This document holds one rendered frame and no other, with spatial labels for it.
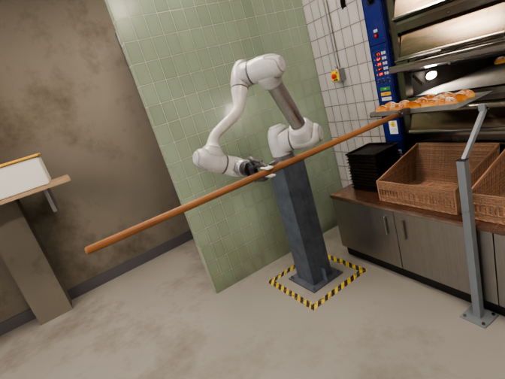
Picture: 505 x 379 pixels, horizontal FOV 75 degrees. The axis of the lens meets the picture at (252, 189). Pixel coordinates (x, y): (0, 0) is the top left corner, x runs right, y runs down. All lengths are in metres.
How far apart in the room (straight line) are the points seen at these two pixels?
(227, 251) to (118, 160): 1.75
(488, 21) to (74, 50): 3.52
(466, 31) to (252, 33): 1.53
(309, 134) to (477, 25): 1.10
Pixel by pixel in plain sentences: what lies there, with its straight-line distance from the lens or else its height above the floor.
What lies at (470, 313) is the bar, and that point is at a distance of 2.41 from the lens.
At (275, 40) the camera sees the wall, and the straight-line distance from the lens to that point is 3.13.
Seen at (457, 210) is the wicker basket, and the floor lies 0.61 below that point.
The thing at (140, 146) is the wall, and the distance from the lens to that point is 4.05.
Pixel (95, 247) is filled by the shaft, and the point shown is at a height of 1.20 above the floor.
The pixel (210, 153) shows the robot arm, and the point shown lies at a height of 1.32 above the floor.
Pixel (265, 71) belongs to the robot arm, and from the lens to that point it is 1.90.
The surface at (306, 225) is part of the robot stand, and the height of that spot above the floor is 0.50.
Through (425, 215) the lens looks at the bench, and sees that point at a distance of 2.24.
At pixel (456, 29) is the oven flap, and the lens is 2.49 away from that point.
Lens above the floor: 1.56
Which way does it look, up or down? 16 degrees down
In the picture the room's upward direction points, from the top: 17 degrees counter-clockwise
